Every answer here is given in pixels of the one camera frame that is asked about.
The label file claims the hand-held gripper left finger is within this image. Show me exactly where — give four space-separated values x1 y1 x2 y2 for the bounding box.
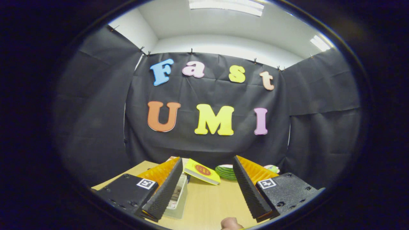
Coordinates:
93 157 184 223

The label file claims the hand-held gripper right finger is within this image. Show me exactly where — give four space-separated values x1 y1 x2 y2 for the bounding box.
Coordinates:
232 155 326 223

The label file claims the brown fuzzy shoe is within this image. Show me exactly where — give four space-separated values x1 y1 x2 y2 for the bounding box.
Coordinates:
168 184 183 209

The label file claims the pale green fabric storage box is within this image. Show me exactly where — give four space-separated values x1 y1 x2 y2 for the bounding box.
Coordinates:
165 172 189 220

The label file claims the watermelon slice plush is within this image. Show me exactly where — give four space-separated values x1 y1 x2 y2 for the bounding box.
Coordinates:
215 164 238 181

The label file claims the yellow book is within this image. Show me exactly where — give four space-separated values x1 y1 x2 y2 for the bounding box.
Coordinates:
184 158 221 186

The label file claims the beige book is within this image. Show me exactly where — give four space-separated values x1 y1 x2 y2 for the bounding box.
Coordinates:
166 156 189 166

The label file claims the ceiling light panel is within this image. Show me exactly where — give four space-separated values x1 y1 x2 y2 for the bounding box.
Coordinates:
309 34 331 52
189 0 265 17

